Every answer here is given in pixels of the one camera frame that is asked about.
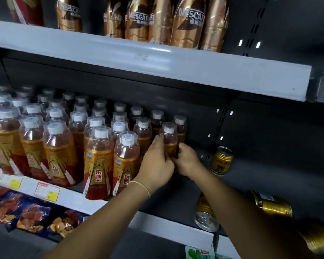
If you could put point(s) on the red drink bottle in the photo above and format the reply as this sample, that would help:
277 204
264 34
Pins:
27 9

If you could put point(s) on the person's left hand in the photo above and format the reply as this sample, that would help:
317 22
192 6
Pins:
154 167

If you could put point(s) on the single orange drink bottle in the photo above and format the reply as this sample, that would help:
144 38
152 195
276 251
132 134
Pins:
169 134

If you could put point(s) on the white-edged upper shelf board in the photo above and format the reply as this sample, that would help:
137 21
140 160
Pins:
151 61

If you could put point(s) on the gold drink can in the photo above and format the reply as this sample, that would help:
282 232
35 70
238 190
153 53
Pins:
205 215
271 204
221 161
317 236

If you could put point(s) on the person's left fingers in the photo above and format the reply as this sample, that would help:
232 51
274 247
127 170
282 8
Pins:
158 144

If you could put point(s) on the person's right hand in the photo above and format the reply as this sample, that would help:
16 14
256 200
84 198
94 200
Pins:
189 161

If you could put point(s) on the person's right fingers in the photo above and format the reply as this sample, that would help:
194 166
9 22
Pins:
179 153

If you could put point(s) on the group of orange drinks, white caps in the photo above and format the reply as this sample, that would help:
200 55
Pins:
56 148

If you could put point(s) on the green and white packet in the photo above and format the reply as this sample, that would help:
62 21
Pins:
198 253

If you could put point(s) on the person's left forearm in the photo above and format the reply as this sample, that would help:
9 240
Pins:
105 223

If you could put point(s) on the row of brown coffee bottles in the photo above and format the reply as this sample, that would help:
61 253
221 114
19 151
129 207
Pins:
162 21

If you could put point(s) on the grey shelf bracket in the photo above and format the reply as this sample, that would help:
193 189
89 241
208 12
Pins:
314 87

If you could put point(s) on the white and yellow price tag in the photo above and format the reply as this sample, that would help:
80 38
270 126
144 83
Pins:
47 191

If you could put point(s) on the person's right forearm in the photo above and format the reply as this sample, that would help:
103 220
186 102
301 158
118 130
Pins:
237 221

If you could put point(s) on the white-edged lower shelf board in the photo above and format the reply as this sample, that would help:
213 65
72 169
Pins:
156 226

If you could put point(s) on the white-edged shelf board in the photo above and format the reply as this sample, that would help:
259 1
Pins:
156 226
151 61

